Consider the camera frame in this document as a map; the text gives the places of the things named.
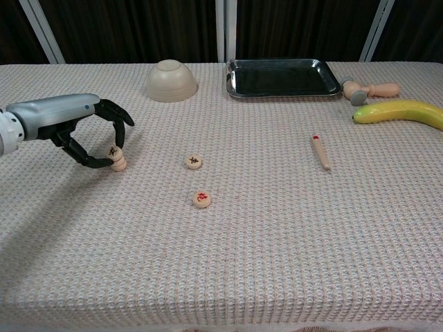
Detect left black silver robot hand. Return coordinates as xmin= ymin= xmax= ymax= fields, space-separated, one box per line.
xmin=6 ymin=93 xmax=136 ymax=170

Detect dark curtain panel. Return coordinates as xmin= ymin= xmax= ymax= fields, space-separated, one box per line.
xmin=0 ymin=0 xmax=50 ymax=66
xmin=37 ymin=0 xmax=218 ymax=65
xmin=235 ymin=0 xmax=382 ymax=64
xmin=372 ymin=0 xmax=443 ymax=64

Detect upturned beige ceramic bowl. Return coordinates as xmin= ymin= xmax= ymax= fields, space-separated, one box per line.
xmin=146 ymin=59 xmax=199 ymax=103

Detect beige woven tablecloth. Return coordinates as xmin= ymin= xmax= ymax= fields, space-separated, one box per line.
xmin=0 ymin=61 xmax=443 ymax=328

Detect rectangular steel tray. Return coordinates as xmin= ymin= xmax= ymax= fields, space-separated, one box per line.
xmin=225 ymin=57 xmax=342 ymax=100

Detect wooden stick with red tip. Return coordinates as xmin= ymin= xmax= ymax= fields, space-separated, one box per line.
xmin=311 ymin=135 xmax=332 ymax=172

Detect wooden toy mallet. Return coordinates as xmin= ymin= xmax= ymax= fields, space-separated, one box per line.
xmin=340 ymin=76 xmax=401 ymax=107

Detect yellow green banana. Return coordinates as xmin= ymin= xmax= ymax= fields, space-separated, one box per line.
xmin=352 ymin=99 xmax=443 ymax=132

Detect white frame post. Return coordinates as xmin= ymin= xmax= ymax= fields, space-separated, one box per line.
xmin=214 ymin=0 xmax=237 ymax=64
xmin=359 ymin=0 xmax=396 ymax=63
xmin=17 ymin=0 xmax=66 ymax=65

